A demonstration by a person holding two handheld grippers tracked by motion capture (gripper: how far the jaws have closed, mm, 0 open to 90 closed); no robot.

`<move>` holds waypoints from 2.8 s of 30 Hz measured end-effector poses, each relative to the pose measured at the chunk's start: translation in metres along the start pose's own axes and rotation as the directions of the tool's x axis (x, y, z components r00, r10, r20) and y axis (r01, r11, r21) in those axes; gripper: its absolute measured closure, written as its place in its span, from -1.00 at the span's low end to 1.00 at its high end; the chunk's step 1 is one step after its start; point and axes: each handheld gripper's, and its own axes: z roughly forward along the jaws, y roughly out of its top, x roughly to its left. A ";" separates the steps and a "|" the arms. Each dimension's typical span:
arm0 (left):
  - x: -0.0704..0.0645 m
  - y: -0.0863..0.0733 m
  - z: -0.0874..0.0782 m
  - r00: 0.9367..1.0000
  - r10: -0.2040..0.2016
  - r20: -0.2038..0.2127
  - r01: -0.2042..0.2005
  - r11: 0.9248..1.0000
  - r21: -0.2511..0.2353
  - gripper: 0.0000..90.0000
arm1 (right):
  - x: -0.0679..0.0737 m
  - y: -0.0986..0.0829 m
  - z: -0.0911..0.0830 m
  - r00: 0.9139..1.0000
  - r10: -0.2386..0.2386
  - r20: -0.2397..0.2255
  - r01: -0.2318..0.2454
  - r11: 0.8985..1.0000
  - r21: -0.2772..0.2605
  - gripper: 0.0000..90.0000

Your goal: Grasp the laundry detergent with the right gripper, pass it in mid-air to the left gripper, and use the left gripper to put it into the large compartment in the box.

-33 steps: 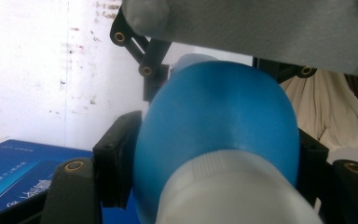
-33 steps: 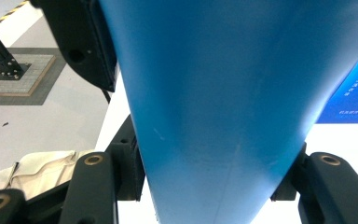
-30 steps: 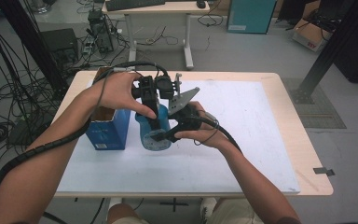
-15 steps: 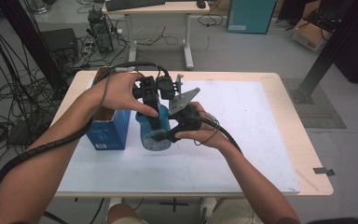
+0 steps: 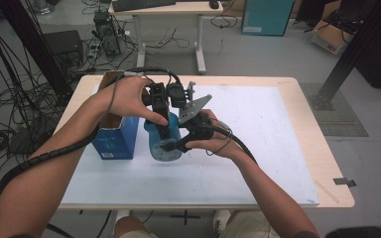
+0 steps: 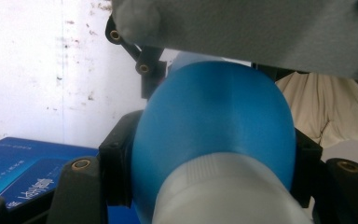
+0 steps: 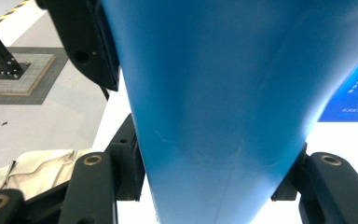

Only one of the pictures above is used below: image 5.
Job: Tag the person's left leg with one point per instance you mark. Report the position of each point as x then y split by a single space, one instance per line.
135 229

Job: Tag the blue detergent bottle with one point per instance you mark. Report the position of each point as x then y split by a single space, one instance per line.
157 148

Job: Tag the teal cabinet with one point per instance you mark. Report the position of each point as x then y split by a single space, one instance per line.
268 16

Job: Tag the person's left hand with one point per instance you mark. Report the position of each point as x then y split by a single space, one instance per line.
129 99

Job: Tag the black box on floor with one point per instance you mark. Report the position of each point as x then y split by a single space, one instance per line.
63 43

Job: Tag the black case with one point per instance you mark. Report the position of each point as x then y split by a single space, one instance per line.
380 59

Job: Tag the black tape piece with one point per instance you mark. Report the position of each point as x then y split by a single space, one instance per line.
344 181

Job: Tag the black computer tower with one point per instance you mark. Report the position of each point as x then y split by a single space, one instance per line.
107 33

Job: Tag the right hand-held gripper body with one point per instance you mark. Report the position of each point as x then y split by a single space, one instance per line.
196 124

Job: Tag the person's right leg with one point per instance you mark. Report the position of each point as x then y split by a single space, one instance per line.
244 226

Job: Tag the white power strip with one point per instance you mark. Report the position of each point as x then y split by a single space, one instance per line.
93 50

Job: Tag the brown cardboard box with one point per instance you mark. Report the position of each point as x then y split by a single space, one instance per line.
327 36

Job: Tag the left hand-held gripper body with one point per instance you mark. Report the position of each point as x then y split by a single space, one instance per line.
160 95

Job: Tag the white table sheet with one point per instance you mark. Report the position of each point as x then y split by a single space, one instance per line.
261 148

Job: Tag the black computer mouse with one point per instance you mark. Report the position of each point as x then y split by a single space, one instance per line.
214 4

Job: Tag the person's leg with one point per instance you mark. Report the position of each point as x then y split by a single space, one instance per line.
244 226
135 229

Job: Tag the person's right hand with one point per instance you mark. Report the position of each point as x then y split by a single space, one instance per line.
221 145

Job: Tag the black metal post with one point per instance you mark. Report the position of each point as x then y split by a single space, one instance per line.
29 36
354 49

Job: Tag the blue cardboard box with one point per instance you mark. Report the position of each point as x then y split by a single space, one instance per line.
115 142

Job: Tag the black keyboard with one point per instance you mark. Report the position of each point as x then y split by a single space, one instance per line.
142 4

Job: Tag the white-legged desk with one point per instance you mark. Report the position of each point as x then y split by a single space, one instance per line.
165 8

